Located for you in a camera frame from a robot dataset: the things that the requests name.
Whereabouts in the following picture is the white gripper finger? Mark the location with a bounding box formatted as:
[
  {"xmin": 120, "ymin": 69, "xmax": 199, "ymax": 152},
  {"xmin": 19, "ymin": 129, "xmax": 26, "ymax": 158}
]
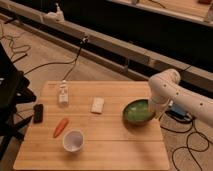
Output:
[{"xmin": 155, "ymin": 112, "xmax": 163, "ymax": 120}]

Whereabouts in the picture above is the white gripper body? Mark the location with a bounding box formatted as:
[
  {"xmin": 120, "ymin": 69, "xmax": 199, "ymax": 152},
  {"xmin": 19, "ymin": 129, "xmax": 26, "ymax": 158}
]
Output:
[{"xmin": 148, "ymin": 98, "xmax": 169, "ymax": 115}]

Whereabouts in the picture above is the green ceramic bowl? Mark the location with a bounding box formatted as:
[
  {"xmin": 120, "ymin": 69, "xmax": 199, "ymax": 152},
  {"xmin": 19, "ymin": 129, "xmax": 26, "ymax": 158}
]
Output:
[{"xmin": 123, "ymin": 99, "xmax": 154, "ymax": 126}]

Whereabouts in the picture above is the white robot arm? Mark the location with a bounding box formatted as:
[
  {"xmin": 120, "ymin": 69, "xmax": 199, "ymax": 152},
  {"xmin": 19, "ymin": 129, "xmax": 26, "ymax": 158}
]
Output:
[{"xmin": 148, "ymin": 69, "xmax": 213, "ymax": 128}]

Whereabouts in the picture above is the blue power box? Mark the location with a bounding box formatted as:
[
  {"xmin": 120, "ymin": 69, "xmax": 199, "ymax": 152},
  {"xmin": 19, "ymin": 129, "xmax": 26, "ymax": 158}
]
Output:
[{"xmin": 170, "ymin": 103, "xmax": 188, "ymax": 118}]

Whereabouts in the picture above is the white sponge block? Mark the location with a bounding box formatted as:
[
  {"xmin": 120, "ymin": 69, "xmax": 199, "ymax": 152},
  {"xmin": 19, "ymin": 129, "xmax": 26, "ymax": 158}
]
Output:
[{"xmin": 91, "ymin": 97, "xmax": 104, "ymax": 114}]

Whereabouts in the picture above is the white plastic cup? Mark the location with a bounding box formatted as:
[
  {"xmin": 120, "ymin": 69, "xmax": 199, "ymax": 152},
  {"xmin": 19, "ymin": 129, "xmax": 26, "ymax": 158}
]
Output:
[{"xmin": 62, "ymin": 130, "xmax": 84, "ymax": 153}]

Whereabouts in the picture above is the small clear bottle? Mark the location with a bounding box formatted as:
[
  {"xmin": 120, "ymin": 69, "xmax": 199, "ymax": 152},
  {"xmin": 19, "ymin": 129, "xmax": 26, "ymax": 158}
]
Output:
[{"xmin": 58, "ymin": 80, "xmax": 69, "ymax": 105}]

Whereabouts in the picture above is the orange carrot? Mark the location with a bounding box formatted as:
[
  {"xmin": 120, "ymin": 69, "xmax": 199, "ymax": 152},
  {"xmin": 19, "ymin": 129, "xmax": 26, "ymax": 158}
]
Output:
[{"xmin": 53, "ymin": 118, "xmax": 69, "ymax": 138}]

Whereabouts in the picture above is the black rectangular block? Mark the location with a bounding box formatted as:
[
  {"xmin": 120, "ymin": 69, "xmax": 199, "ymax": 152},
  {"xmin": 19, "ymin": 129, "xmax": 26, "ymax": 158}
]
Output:
[{"xmin": 33, "ymin": 104, "xmax": 43, "ymax": 123}]

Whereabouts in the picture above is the black cable right floor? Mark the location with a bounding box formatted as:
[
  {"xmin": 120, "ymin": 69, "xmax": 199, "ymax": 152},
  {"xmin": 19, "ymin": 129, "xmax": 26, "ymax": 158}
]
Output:
[{"xmin": 159, "ymin": 111, "xmax": 213, "ymax": 171}]

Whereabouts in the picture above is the long metal rail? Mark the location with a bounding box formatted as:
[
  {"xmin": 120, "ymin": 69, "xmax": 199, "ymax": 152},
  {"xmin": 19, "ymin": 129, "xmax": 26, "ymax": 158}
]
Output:
[{"xmin": 0, "ymin": 0, "xmax": 213, "ymax": 88}]

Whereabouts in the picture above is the black cable on floor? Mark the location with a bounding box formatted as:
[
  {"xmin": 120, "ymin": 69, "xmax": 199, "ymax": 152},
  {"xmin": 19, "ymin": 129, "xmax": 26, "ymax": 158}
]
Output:
[{"xmin": 23, "ymin": 35, "xmax": 90, "ymax": 82}]

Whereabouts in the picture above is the white clamp on rail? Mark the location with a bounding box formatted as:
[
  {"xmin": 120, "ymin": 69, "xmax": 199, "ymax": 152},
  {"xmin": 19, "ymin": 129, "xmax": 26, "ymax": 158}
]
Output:
[{"xmin": 45, "ymin": 3, "xmax": 65, "ymax": 22}]

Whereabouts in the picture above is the black chair frame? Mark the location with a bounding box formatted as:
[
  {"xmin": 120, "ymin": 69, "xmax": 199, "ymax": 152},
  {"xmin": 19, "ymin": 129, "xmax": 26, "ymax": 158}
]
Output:
[{"xmin": 0, "ymin": 43, "xmax": 36, "ymax": 161}]

